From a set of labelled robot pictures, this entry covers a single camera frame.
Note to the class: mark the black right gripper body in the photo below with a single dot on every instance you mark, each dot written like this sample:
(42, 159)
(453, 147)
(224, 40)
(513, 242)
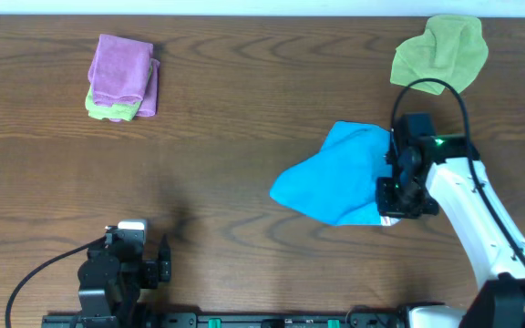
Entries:
(390, 200)

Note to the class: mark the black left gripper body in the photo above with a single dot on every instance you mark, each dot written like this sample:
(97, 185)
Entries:
(154, 271)

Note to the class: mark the blue microfiber cloth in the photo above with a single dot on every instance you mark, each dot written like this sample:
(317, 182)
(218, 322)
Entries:
(337, 185)

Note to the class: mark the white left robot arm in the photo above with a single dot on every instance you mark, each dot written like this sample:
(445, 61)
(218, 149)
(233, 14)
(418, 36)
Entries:
(112, 277)

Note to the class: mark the folded purple cloth bottom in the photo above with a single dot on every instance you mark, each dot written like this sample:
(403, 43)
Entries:
(148, 105)

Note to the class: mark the folded purple cloth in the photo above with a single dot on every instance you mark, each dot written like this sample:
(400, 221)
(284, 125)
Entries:
(148, 105)
(119, 72)

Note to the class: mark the folded green cloth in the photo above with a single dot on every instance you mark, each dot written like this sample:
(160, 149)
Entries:
(96, 111)

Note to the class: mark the crumpled green microfiber cloth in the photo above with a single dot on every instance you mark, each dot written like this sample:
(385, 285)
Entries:
(452, 49)

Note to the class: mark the folded purple cloth top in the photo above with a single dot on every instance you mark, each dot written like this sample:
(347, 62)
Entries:
(119, 72)

